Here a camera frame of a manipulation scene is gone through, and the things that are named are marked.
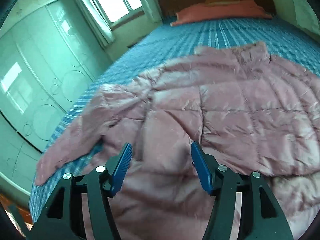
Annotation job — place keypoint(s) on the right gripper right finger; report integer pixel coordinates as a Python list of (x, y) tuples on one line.
[(261, 215)]

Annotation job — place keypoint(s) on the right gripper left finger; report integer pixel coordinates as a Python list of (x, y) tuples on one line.
[(62, 214)]

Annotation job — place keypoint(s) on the pink quilted puffer jacket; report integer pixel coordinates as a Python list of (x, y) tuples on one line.
[(251, 110)]

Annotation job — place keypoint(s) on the white wardrobe with circles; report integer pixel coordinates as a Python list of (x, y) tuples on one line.
[(49, 57)]

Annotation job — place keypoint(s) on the left window outer curtain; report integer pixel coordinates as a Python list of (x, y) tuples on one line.
[(97, 23)]

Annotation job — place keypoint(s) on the blue plaid bed cover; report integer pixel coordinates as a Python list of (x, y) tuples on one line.
[(167, 42)]

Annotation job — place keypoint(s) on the right window curtain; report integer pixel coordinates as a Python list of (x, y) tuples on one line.
[(306, 18)]

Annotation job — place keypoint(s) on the red pillow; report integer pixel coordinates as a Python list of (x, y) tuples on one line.
[(204, 12)]

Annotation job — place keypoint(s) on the left window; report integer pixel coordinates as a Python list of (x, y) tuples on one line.
[(119, 12)]

